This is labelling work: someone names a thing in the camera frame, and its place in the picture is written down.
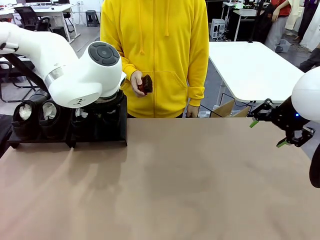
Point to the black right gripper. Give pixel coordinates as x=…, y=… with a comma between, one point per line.
x=282, y=116

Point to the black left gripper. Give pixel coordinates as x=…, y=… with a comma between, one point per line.
x=108, y=110

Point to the brown shoe brush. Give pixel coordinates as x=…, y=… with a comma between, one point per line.
x=147, y=82

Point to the person's left forearm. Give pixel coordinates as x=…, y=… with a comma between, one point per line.
x=197, y=92

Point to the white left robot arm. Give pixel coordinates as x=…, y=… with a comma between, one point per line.
x=62, y=65

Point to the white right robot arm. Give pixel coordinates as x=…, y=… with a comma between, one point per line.
x=307, y=90

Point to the person's right forearm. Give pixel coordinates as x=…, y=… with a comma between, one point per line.
x=130, y=70

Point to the black metal shoe stand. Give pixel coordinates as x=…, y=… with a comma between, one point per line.
x=100, y=143
x=37, y=142

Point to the person's right hand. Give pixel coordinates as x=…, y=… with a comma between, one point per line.
x=135, y=80

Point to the person's left hand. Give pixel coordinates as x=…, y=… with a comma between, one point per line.
x=193, y=111

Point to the white paper shoe stuffing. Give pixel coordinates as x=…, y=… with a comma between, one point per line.
x=82, y=113
x=25, y=112
x=49, y=111

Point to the cardboard box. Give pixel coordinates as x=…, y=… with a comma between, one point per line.
x=226, y=108

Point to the white table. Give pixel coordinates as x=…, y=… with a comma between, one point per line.
x=250, y=70

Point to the seated person in dark clothes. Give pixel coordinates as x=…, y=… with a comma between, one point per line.
x=311, y=61

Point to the person's black trousers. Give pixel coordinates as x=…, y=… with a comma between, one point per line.
x=180, y=116

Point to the grey plastic bin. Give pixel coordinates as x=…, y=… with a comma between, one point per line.
x=283, y=46

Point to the person's yellow hoodie torso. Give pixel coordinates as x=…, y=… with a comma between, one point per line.
x=162, y=50

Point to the black computer tower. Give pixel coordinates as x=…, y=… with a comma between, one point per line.
x=58, y=31

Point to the black stool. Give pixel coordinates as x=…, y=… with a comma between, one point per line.
x=92, y=17

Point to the white hanging garment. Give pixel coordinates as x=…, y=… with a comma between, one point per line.
x=315, y=32

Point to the black hanging apron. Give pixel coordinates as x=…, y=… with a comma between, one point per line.
x=266, y=25

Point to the black pole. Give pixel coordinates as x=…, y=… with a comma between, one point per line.
x=253, y=27

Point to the black hanging garment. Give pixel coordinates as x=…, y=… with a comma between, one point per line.
x=306, y=20

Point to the black cantilever chair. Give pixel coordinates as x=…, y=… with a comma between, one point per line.
x=6, y=71

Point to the cream hanging garment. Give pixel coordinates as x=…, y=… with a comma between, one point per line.
x=295, y=15

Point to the mannequin in red shirt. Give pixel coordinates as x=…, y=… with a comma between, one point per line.
x=283, y=10

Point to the white office desk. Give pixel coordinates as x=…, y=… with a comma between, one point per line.
x=55, y=8

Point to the white computer case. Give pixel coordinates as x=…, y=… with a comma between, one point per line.
x=218, y=27

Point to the white keyboard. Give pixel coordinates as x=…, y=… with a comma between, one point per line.
x=41, y=7

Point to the black office chair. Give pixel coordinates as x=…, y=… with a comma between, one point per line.
x=27, y=17

